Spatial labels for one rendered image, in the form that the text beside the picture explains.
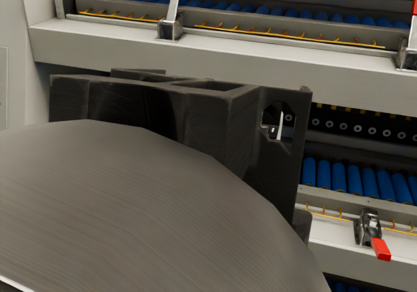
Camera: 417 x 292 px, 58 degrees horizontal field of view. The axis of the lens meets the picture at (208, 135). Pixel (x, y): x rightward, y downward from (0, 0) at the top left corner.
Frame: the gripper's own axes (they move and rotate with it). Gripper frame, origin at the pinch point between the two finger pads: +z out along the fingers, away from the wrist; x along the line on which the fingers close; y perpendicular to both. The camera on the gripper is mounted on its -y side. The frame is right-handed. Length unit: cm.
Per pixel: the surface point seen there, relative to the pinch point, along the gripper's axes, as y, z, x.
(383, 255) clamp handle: -8.7, 10.7, -13.9
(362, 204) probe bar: -7.2, 20.8, -13.4
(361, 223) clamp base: -8.6, 17.9, -13.0
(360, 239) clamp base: -10.1, 16.9, -13.0
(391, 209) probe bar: -7.2, 20.9, -16.7
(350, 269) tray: -14.2, 17.4, -12.7
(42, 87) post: 2.0, 19.7, 30.3
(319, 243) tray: -11.3, 16.4, -8.6
